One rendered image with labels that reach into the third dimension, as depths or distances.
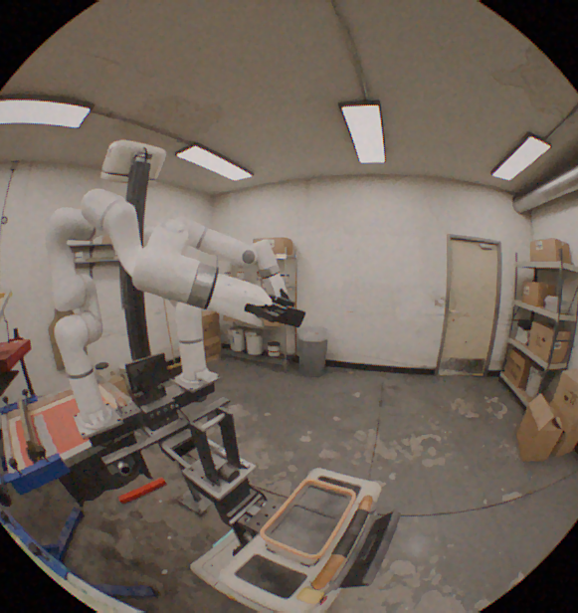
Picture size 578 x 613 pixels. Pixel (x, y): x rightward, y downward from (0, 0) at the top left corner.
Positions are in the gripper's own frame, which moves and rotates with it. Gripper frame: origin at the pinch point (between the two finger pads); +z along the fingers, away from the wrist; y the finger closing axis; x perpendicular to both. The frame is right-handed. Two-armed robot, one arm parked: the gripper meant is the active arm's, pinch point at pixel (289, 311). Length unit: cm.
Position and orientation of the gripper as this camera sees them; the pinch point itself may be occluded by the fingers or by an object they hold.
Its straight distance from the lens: 45.1
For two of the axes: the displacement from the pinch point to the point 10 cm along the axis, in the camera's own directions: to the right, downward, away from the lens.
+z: 8.6, 2.7, 4.3
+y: 3.3, 3.4, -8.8
